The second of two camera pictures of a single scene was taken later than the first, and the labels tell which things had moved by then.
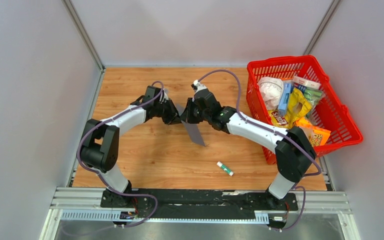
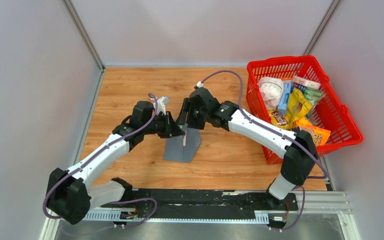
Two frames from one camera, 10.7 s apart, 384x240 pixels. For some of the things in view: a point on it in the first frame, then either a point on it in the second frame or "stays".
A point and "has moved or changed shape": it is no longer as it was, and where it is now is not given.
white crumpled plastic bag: [270, 89] stays
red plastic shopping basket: [334, 114] stays
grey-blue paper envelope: [192, 128] has moved or changed shape
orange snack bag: [317, 137] stays
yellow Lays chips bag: [299, 107] stays
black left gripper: [173, 117] -> [171, 128]
